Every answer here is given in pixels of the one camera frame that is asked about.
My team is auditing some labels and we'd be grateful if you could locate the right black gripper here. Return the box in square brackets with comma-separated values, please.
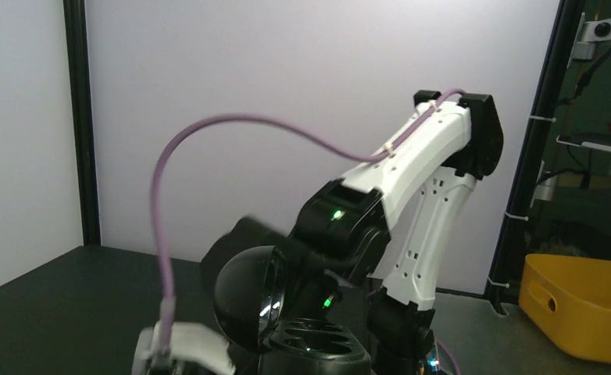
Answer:
[202, 216, 368, 321]

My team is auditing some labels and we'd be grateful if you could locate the black earbud charging case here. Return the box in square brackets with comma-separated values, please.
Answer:
[213, 245, 373, 375]

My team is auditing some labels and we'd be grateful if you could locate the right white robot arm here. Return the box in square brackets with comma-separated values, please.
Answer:
[206, 89, 504, 374]

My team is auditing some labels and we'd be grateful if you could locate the orange plastic bin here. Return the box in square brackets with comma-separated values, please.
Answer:
[518, 254, 611, 364]

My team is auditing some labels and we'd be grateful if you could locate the right back frame post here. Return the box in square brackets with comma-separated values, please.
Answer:
[484, 1, 584, 316]

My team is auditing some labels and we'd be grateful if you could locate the frame post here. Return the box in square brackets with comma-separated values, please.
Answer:
[484, 1, 584, 316]
[63, 0, 102, 246]

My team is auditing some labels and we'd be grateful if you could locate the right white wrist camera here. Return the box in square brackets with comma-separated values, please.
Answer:
[130, 322, 236, 374]

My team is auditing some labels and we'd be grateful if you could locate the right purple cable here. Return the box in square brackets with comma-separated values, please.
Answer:
[150, 87, 467, 358]

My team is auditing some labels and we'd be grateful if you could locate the overhead camera mount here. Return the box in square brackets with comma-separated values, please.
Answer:
[568, 13, 611, 66]

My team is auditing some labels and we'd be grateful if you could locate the left back frame post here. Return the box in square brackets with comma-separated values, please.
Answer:
[63, 0, 102, 246]

